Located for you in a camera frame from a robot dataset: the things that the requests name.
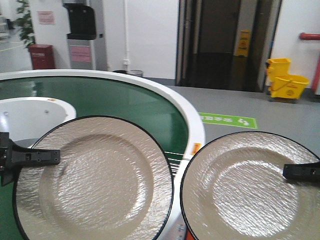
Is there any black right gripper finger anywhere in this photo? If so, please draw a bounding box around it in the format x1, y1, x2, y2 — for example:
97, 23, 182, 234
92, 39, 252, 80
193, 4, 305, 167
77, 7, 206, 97
282, 162, 320, 182

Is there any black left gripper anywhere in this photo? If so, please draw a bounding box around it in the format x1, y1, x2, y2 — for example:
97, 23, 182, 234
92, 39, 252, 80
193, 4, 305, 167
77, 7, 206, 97
0, 132, 61, 187

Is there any beige glossy plate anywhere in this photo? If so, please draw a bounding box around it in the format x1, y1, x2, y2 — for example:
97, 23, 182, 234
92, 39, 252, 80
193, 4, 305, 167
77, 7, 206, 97
180, 131, 320, 240
14, 116, 174, 240

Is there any yellow mop bucket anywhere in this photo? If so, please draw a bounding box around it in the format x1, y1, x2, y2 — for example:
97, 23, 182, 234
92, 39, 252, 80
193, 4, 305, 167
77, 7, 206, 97
265, 57, 310, 100

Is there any green circular conveyor belt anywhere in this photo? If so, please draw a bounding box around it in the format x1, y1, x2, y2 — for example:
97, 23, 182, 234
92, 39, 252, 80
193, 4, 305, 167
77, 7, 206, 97
0, 76, 189, 240

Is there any red fire extinguisher cabinet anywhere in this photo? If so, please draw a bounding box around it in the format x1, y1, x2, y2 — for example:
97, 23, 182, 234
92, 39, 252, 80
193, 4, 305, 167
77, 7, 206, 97
27, 44, 56, 70

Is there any green potted plant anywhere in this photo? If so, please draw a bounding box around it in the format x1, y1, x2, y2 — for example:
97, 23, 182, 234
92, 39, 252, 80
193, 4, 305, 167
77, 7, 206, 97
15, 0, 36, 48

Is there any black water dispenser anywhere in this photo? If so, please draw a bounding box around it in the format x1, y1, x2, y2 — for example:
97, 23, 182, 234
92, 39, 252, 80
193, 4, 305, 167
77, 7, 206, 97
62, 0, 108, 71

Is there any white outer rim guard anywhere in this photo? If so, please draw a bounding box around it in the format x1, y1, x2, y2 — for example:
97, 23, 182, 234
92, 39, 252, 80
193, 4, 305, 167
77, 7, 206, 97
0, 69, 205, 240

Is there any white inner ring guard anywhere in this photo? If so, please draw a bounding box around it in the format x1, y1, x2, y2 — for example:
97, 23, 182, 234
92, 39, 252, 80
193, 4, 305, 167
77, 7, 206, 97
0, 97, 77, 147

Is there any pink wall notice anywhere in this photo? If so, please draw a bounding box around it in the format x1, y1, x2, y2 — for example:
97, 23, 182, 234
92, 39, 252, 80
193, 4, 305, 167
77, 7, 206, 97
37, 10, 55, 25

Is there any wire mesh trash bin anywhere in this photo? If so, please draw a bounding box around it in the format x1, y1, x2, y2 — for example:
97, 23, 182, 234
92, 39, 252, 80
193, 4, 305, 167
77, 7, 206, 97
128, 70, 143, 78

